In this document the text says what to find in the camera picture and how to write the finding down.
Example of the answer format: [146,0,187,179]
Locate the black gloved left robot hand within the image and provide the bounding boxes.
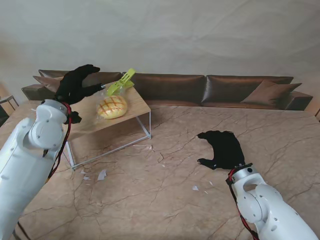
[55,64,106,105]

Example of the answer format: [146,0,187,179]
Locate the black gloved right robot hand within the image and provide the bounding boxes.
[196,129,246,171]

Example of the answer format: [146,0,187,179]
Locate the clear plastic bread bag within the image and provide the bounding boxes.
[94,86,130,121]

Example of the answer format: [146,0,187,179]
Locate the green plastic sealing clip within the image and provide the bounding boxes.
[106,68,137,96]

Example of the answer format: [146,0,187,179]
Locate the brown square cushion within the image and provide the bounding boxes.
[240,79,303,104]
[32,74,64,94]

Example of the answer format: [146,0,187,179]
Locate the small wooden white-framed table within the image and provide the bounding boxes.
[61,78,153,171]

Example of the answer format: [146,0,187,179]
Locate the dark metal side table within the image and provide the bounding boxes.
[0,94,20,128]

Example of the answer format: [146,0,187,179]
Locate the brown leather sofa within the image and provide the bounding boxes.
[21,69,314,111]

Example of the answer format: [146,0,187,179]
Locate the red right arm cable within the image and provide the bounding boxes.
[226,167,261,240]

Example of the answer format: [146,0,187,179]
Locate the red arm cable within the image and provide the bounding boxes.
[226,167,261,240]
[46,101,73,181]

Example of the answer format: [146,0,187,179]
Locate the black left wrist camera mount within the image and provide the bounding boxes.
[65,111,83,125]

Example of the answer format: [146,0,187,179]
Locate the red left arm cable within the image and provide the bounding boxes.
[46,101,73,181]

